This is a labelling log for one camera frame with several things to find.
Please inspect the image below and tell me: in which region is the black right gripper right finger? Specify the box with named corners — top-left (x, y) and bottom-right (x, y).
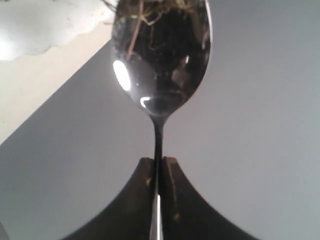
top-left (161, 157), bottom-right (256, 240)

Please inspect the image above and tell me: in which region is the stainless steel spork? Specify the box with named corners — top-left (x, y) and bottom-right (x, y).
top-left (110, 0), bottom-right (214, 240)

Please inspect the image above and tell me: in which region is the dark soil in pot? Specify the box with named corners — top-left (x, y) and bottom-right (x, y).
top-left (102, 0), bottom-right (201, 26)

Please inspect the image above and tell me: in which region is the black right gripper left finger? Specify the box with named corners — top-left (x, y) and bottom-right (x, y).
top-left (65, 157), bottom-right (155, 240)

